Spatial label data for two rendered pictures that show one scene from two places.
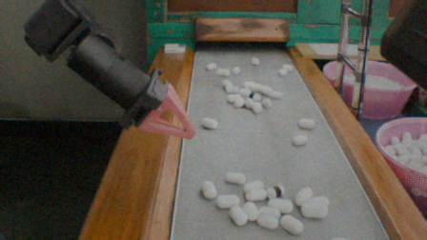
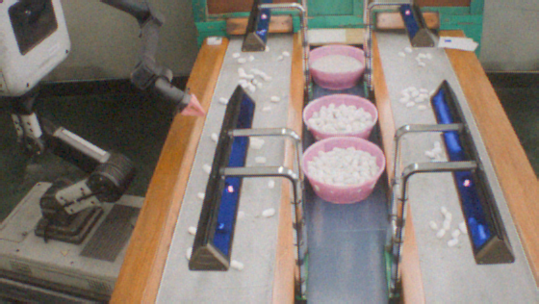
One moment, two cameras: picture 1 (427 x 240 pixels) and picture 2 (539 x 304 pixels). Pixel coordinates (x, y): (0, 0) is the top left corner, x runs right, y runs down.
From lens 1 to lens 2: 1.40 m
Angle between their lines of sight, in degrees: 13
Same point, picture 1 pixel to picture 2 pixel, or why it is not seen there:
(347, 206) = (273, 143)
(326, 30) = (320, 19)
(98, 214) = (166, 149)
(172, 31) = (213, 27)
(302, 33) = not seen: hidden behind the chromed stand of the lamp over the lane
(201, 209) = (210, 145)
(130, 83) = (175, 97)
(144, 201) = (185, 143)
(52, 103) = (127, 63)
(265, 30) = (274, 24)
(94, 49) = (160, 85)
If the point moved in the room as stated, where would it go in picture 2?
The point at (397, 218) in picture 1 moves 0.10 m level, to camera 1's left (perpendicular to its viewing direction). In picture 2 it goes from (288, 149) to (257, 150)
